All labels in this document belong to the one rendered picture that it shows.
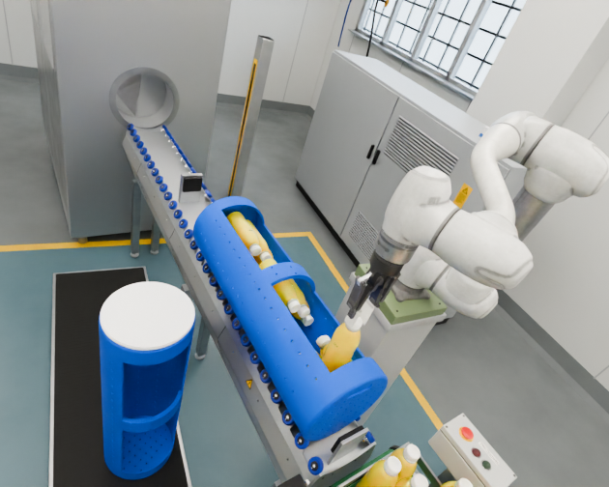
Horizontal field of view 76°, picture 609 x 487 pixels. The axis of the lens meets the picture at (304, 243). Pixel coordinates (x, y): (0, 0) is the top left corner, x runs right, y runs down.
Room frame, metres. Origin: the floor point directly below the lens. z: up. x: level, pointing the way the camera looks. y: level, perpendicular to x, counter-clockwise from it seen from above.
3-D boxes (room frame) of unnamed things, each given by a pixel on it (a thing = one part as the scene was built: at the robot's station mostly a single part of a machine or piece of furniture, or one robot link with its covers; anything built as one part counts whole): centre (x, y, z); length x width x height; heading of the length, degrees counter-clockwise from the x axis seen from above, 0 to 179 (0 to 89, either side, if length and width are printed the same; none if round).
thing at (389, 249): (0.75, -0.19, 1.60); 0.09 x 0.09 x 0.06
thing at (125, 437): (0.79, 0.39, 0.59); 0.28 x 0.28 x 0.88
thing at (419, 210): (0.74, -0.20, 1.71); 0.13 x 0.11 x 0.16; 60
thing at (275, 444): (1.39, 0.42, 0.79); 2.17 x 0.29 x 0.34; 44
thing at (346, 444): (0.63, -0.31, 0.99); 0.10 x 0.02 x 0.12; 134
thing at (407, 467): (0.60, -0.46, 1.00); 0.07 x 0.07 x 0.19
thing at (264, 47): (1.94, 0.48, 0.85); 0.06 x 0.06 x 1.70; 44
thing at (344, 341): (0.74, -0.19, 1.23); 0.07 x 0.07 x 0.19
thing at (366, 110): (3.23, -0.49, 0.72); 2.15 x 0.54 x 1.45; 37
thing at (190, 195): (1.59, 0.61, 1.00); 0.10 x 0.04 x 0.15; 134
